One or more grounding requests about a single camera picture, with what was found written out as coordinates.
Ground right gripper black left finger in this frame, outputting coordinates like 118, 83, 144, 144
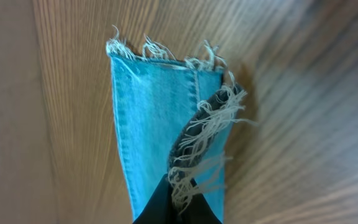
133, 174, 177, 224

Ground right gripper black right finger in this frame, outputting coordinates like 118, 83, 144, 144
178, 194, 222, 224

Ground light blue denim jeans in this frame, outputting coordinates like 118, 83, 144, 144
106, 36, 247, 223

